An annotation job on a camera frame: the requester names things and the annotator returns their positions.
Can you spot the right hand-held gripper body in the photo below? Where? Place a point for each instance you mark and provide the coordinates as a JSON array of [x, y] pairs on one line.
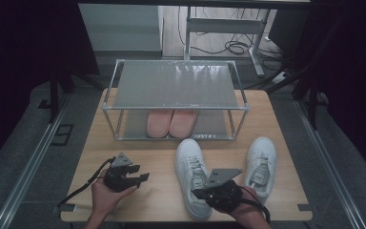
[[224, 194]]

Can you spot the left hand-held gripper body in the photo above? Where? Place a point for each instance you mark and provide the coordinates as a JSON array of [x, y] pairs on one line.
[[117, 179]]

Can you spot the white sneaker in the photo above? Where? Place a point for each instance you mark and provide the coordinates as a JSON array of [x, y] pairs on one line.
[[260, 159], [189, 159]]

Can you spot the pink slipper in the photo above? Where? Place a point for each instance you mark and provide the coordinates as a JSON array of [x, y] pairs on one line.
[[158, 124], [182, 124]]

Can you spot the grey metal shoe rack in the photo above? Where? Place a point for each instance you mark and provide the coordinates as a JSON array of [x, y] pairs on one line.
[[174, 84]]

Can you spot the person's left hand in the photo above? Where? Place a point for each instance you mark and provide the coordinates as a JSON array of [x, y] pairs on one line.
[[105, 202]]

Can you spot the person's right hand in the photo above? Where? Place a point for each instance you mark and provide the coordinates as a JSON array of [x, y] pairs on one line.
[[249, 210]]

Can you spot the black stand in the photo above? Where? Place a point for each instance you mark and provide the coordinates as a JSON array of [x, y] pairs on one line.
[[313, 105], [54, 95]]

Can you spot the white power strip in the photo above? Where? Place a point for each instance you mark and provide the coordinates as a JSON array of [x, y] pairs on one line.
[[280, 77]]

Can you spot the grey cabinet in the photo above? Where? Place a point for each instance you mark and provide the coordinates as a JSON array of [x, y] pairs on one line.
[[120, 28]]

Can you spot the dark box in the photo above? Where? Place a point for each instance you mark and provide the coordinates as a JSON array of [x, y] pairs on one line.
[[287, 31]]

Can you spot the metal floor rail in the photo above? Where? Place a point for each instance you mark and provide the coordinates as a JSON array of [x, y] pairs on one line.
[[330, 165], [28, 168]]

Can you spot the white desk frame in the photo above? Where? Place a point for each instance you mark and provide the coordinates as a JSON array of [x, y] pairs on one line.
[[222, 25]]

